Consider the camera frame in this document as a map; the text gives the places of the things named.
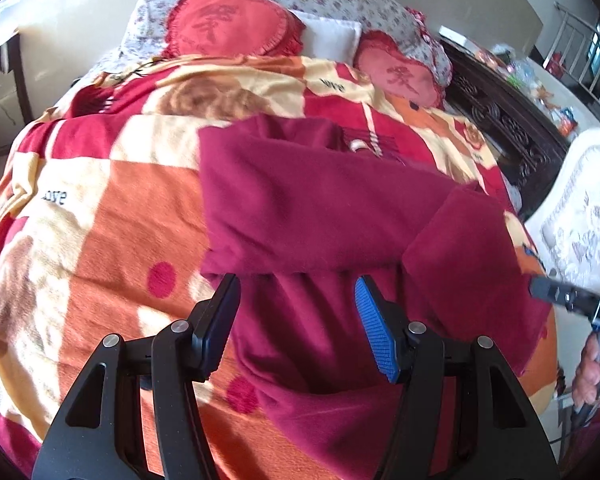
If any person's right forearm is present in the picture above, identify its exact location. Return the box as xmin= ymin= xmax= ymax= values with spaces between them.
xmin=562 ymin=407 xmax=600 ymax=466

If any metal railing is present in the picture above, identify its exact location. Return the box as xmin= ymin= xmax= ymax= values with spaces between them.
xmin=552 ymin=1 xmax=600 ymax=111

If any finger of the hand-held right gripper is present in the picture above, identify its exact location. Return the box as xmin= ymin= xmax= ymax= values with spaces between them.
xmin=528 ymin=274 xmax=600 ymax=317

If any small red heart pillow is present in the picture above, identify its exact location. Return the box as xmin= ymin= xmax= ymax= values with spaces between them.
xmin=352 ymin=30 xmax=446 ymax=109

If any clear plastic bag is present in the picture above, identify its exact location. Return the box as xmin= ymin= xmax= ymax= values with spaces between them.
xmin=505 ymin=57 xmax=538 ymax=91

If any person's right hand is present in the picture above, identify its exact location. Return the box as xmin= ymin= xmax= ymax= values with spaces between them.
xmin=572 ymin=331 xmax=600 ymax=411

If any dark carved wooden headboard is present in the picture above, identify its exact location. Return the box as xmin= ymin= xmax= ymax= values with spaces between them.
xmin=440 ymin=37 xmax=573 ymax=218

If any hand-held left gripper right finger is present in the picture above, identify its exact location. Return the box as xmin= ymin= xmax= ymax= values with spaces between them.
xmin=355 ymin=275 xmax=561 ymax=480

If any white pillow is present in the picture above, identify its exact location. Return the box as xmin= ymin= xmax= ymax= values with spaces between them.
xmin=290 ymin=9 xmax=363 ymax=67

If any orange and red printed blanket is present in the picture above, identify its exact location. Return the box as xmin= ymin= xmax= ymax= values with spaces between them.
xmin=0 ymin=52 xmax=563 ymax=480

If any colourful snack packet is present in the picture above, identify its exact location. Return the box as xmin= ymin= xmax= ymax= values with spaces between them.
xmin=550 ymin=107 xmax=578 ymax=136

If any maroon fleece sweater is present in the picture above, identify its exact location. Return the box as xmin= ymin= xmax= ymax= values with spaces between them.
xmin=198 ymin=114 xmax=555 ymax=480

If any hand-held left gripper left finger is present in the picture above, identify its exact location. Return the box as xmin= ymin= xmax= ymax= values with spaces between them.
xmin=31 ymin=273 xmax=242 ymax=480

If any large red heart pillow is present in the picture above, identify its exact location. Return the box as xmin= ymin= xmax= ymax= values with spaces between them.
xmin=165 ymin=0 xmax=306 ymax=57

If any white floral armchair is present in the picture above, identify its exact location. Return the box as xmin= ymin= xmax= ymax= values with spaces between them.
xmin=522 ymin=127 xmax=600 ymax=311

